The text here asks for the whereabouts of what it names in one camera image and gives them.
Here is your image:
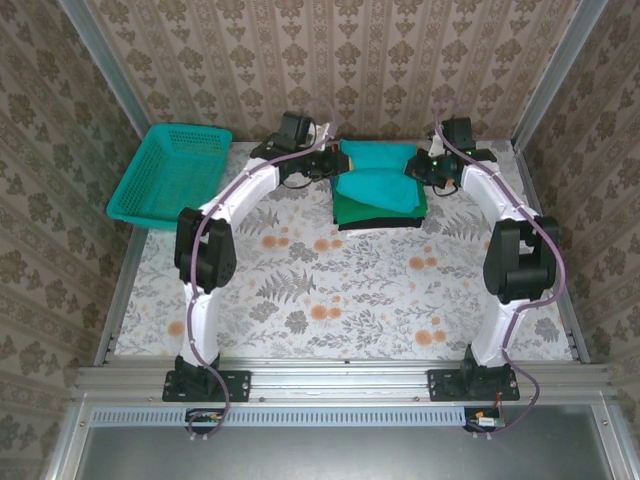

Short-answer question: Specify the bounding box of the thin black left wrist cable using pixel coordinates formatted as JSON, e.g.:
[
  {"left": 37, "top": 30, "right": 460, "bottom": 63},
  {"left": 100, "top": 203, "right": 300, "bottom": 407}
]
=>
[{"left": 280, "top": 171, "right": 314, "bottom": 191}]

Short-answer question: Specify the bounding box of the grey metal shelf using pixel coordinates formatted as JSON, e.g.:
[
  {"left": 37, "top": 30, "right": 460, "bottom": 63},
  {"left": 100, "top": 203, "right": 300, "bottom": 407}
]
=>
[{"left": 39, "top": 399, "right": 640, "bottom": 480}]

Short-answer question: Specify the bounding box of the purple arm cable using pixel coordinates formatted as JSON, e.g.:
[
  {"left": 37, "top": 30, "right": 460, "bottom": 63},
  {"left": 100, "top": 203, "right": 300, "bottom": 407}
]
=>
[
  {"left": 184, "top": 97, "right": 337, "bottom": 442},
  {"left": 432, "top": 95, "right": 569, "bottom": 441}
]

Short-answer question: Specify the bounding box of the small cable connector board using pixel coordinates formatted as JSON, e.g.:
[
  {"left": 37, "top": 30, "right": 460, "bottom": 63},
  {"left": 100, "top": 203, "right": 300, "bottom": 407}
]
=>
[
  {"left": 185, "top": 407, "right": 227, "bottom": 435},
  {"left": 463, "top": 406, "right": 505, "bottom": 435}
]

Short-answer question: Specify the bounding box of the teal t-shirt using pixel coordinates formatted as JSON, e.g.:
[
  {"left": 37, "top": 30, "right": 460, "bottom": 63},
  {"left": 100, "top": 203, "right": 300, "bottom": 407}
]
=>
[{"left": 333, "top": 139, "right": 422, "bottom": 212}]

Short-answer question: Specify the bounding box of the green t-shirt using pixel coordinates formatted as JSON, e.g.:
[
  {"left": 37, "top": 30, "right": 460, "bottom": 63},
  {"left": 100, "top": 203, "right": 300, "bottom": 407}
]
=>
[{"left": 331, "top": 188, "right": 430, "bottom": 225}]

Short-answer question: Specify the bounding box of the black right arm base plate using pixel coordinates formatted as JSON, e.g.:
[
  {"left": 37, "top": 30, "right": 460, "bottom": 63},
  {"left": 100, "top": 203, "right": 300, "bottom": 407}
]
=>
[{"left": 427, "top": 367, "right": 521, "bottom": 403}]

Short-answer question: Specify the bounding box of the aluminium frame post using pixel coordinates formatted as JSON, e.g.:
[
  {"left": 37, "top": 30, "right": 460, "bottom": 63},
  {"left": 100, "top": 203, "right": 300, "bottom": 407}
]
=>
[
  {"left": 511, "top": 0, "right": 610, "bottom": 142},
  {"left": 56, "top": 0, "right": 164, "bottom": 160}
]

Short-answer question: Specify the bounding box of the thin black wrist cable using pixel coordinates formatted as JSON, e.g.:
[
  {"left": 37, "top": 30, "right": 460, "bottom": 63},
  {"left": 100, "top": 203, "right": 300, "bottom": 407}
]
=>
[
  {"left": 280, "top": 171, "right": 314, "bottom": 191},
  {"left": 428, "top": 180, "right": 460, "bottom": 200}
]

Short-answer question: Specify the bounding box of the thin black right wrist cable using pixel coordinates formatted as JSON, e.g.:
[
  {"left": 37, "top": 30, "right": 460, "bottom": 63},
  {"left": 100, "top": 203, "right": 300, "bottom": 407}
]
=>
[{"left": 428, "top": 180, "right": 460, "bottom": 200}]

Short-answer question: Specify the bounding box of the slotted grey cable duct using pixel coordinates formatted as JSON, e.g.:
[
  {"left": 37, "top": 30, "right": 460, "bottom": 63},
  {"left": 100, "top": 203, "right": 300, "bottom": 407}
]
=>
[{"left": 90, "top": 405, "right": 470, "bottom": 429}]

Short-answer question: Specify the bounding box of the floral printed table cover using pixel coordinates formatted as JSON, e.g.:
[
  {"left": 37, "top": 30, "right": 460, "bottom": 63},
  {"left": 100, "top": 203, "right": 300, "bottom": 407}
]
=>
[{"left": 113, "top": 140, "right": 575, "bottom": 362}]

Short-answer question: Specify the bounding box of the teal plastic basket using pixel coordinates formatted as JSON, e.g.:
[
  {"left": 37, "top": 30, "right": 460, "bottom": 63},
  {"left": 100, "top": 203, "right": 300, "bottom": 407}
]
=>
[{"left": 105, "top": 123, "right": 234, "bottom": 237}]

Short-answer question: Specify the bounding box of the aluminium table side rail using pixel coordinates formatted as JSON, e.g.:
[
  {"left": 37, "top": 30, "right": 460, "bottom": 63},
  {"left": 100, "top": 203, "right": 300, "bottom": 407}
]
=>
[
  {"left": 510, "top": 140, "right": 592, "bottom": 365},
  {"left": 93, "top": 219, "right": 151, "bottom": 367}
]

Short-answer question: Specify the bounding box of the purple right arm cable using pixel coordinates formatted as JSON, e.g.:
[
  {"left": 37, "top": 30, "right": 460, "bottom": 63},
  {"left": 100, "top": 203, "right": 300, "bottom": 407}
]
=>
[{"left": 432, "top": 95, "right": 569, "bottom": 441}]

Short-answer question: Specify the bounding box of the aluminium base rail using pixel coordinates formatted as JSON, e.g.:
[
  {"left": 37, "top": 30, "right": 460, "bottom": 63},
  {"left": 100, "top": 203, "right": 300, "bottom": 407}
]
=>
[{"left": 73, "top": 355, "right": 620, "bottom": 402}]

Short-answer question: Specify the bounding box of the black t-shirt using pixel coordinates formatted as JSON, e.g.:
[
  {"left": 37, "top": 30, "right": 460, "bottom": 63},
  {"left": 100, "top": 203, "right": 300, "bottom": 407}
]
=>
[{"left": 336, "top": 214, "right": 427, "bottom": 233}]

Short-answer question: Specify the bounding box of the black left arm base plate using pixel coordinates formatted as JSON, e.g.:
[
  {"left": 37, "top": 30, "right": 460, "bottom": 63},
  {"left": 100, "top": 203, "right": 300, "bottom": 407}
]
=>
[{"left": 162, "top": 368, "right": 252, "bottom": 404}]

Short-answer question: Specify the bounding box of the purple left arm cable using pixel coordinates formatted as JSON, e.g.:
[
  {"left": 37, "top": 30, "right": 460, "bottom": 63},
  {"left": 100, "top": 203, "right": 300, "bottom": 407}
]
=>
[{"left": 184, "top": 97, "right": 337, "bottom": 442}]

